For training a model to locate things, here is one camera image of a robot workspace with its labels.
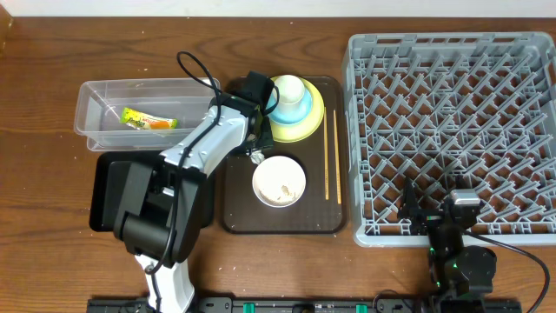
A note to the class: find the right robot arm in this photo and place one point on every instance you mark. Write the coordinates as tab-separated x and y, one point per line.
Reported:
463	273

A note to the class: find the white bowl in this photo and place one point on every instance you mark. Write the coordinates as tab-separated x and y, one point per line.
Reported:
279	181

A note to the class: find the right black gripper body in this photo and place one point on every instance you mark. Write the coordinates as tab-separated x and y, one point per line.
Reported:
432	216

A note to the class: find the black plastic tray bin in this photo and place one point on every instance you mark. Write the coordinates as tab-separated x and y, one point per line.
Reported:
111	172

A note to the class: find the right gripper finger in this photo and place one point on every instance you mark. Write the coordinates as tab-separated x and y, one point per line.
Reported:
410	207
459	181

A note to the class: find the yellow plate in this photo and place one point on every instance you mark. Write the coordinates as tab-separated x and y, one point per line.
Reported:
304	129

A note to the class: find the dark brown serving tray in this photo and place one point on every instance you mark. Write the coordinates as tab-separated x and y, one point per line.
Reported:
243	213

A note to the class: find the pale green cup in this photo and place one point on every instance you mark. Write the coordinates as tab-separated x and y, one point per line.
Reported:
291	91

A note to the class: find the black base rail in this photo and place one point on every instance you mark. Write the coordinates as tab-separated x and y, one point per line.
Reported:
380	305

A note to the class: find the grey dishwasher rack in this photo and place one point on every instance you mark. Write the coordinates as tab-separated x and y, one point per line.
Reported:
438	107

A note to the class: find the white tissue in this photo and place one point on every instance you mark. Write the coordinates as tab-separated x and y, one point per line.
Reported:
256	157

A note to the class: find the light blue saucer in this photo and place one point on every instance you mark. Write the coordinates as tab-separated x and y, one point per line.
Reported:
306	106

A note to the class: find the yellow green snack wrapper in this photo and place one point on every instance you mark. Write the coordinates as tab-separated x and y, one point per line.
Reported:
143	121

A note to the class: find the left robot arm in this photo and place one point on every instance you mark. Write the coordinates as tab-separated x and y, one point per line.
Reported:
157	219

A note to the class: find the clear plastic bin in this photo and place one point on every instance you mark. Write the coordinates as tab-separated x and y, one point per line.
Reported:
100	105

